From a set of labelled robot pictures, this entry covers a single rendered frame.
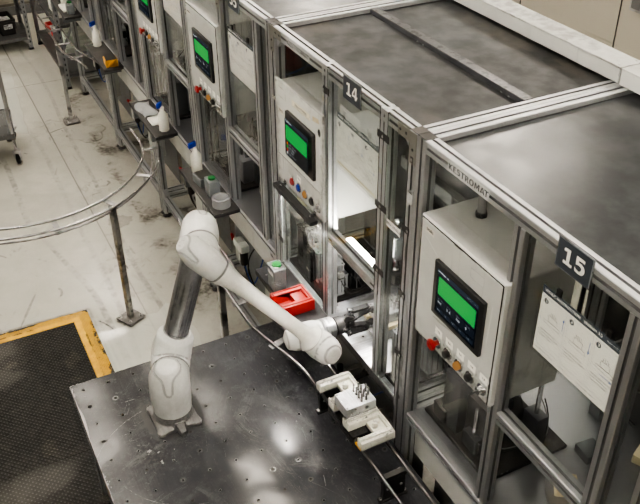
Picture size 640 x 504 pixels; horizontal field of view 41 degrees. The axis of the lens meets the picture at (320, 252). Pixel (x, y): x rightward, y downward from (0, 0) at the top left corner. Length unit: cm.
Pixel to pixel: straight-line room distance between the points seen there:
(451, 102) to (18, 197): 432
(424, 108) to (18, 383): 293
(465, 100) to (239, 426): 156
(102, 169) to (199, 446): 370
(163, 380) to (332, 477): 74
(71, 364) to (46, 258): 112
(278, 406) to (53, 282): 242
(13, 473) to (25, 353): 88
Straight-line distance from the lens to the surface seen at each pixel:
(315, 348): 315
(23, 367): 498
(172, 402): 338
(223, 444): 341
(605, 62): 306
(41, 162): 699
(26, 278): 567
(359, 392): 319
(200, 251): 303
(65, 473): 435
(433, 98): 285
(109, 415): 360
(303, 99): 325
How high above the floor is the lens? 318
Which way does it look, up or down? 35 degrees down
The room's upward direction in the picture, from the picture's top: straight up
